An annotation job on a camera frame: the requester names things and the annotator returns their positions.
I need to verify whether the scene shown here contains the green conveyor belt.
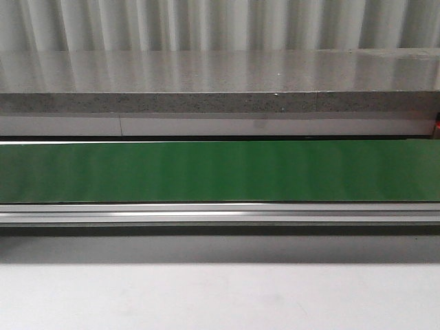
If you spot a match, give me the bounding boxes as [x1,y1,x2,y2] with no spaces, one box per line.
[1,139,439,236]

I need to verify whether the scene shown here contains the white pleated curtain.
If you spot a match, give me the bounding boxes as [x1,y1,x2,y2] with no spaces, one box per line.
[1,1,439,52]

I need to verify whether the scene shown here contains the grey granite counter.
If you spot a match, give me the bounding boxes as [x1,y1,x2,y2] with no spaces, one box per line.
[0,47,440,138]

